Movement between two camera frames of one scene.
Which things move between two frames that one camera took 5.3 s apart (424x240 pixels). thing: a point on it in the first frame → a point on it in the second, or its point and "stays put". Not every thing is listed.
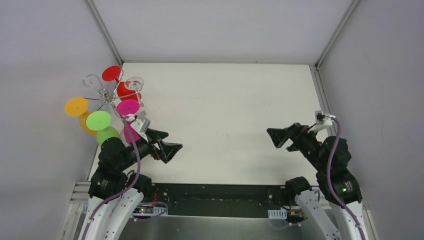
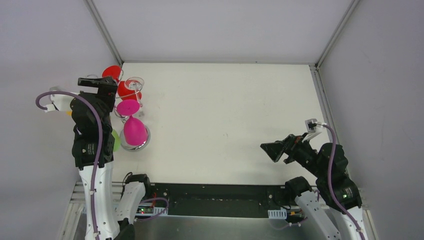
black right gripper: [296, 136] → [291, 147]
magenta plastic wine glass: [128, 107] stays put
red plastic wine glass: [112, 72] stays put
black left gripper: [156, 146] → [97, 82]
